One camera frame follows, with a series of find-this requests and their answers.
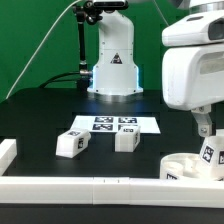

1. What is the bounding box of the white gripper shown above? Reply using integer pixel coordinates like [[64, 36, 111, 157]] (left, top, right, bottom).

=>
[[162, 10, 224, 137]]

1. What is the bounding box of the white round stool seat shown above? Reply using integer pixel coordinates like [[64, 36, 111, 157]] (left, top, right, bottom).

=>
[[159, 153, 224, 181]]

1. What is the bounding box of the white paper with tags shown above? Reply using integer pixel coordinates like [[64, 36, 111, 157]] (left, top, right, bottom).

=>
[[71, 115, 160, 134]]

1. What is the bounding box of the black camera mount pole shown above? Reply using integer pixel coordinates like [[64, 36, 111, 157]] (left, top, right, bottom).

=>
[[73, 6, 92, 92]]

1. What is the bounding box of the black camera on pole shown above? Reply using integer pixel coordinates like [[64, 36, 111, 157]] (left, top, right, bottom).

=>
[[84, 0, 128, 10]]

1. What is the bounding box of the black cable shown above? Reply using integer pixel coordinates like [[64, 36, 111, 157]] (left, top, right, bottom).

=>
[[38, 72, 84, 90]]

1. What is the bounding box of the white cable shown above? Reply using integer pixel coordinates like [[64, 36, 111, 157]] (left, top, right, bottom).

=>
[[5, 0, 84, 101]]

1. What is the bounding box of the white U-shaped fence frame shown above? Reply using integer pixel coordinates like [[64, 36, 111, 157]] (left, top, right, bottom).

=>
[[0, 139, 224, 208]]

